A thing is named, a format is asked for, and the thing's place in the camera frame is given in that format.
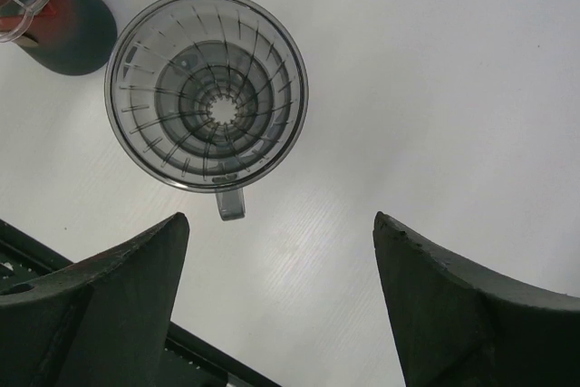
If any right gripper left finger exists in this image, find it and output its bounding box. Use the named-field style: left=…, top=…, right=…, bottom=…
left=1, top=213, right=189, bottom=386

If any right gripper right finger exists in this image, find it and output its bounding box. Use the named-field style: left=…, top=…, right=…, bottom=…
left=372, top=212, right=579, bottom=386

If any grey smoked plastic dripper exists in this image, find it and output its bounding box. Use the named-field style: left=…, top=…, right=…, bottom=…
left=104, top=0, right=309, bottom=221

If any glass carafe with red rim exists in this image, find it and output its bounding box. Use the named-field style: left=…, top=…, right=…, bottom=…
left=6, top=0, right=118, bottom=76

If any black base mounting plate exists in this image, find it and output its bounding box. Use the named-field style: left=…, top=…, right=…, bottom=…
left=1, top=223, right=270, bottom=386

